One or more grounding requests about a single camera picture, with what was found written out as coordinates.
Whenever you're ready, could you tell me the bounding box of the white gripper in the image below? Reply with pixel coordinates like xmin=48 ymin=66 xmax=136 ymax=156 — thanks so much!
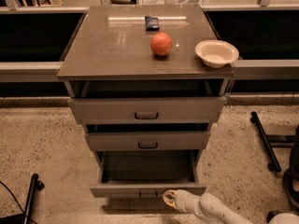
xmin=163 ymin=189 xmax=200 ymax=213

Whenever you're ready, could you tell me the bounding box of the grey bottom drawer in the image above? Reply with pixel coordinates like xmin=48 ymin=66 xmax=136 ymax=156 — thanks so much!
xmin=90 ymin=150 xmax=206 ymax=198

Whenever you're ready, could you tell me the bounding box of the grey drawer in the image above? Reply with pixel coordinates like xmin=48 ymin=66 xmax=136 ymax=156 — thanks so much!
xmin=90 ymin=150 xmax=206 ymax=198
xmin=85 ymin=132 xmax=209 ymax=151
xmin=69 ymin=97 xmax=225 ymax=124

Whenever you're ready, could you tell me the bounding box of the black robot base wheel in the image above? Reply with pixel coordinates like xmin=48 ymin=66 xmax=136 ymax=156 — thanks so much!
xmin=266 ymin=169 xmax=299 ymax=224

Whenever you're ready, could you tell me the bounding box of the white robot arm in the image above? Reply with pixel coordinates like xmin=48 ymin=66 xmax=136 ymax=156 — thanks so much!
xmin=163 ymin=189 xmax=299 ymax=224

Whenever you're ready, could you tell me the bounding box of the grey middle drawer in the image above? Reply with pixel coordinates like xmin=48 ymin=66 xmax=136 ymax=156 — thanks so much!
xmin=85 ymin=132 xmax=209 ymax=151

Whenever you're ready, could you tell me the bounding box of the grey top drawer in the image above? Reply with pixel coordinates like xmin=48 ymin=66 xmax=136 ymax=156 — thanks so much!
xmin=69 ymin=97 xmax=225 ymax=124

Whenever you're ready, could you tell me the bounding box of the grey drawer cabinet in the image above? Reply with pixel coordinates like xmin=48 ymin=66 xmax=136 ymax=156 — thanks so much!
xmin=56 ymin=4 xmax=235 ymax=170

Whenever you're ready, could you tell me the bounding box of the black stand leg right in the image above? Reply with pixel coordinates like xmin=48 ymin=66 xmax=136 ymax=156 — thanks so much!
xmin=250 ymin=111 xmax=295 ymax=173

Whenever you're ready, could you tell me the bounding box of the black stand leg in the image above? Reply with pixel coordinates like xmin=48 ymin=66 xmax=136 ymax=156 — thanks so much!
xmin=250 ymin=111 xmax=295 ymax=173
xmin=0 ymin=173 xmax=45 ymax=224

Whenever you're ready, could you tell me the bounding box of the black stand leg left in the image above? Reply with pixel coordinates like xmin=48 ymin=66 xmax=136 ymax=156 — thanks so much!
xmin=0 ymin=173 xmax=45 ymax=224

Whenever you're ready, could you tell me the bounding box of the white bowl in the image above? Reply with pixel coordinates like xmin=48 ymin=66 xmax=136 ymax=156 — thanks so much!
xmin=194 ymin=40 xmax=239 ymax=68

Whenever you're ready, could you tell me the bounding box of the red apple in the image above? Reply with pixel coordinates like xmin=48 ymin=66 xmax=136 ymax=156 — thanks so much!
xmin=150 ymin=32 xmax=173 ymax=56

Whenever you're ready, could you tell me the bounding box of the dark blue snack packet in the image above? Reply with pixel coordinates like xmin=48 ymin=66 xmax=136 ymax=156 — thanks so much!
xmin=145 ymin=16 xmax=160 ymax=31

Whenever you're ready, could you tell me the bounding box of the black cable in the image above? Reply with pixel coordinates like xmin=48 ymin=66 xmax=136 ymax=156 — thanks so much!
xmin=0 ymin=180 xmax=26 ymax=217

